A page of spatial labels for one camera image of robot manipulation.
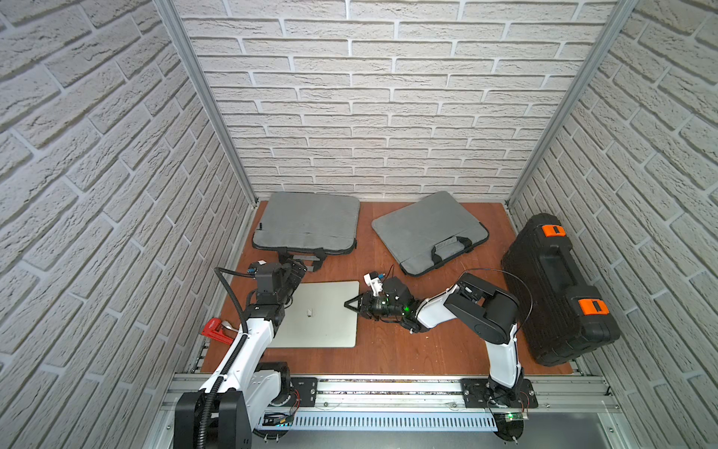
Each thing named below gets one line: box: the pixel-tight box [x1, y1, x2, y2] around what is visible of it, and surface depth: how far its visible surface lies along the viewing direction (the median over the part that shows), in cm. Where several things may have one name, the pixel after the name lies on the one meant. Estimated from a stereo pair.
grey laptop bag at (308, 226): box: [252, 192, 360, 273], surface depth 109 cm
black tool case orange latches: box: [501, 214, 620, 367], surface depth 71 cm
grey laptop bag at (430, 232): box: [371, 190, 489, 277], surface depth 106 cm
